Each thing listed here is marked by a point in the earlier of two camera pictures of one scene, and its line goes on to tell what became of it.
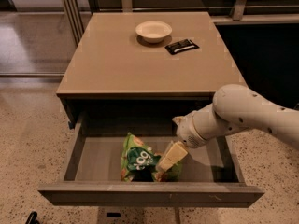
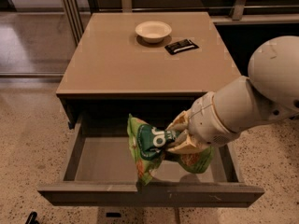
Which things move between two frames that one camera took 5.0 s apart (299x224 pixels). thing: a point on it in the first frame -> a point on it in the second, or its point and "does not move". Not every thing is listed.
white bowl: (153, 31) does not move
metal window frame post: (71, 7) does not move
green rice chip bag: (139, 161) -> (149, 150)
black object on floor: (32, 218) does not move
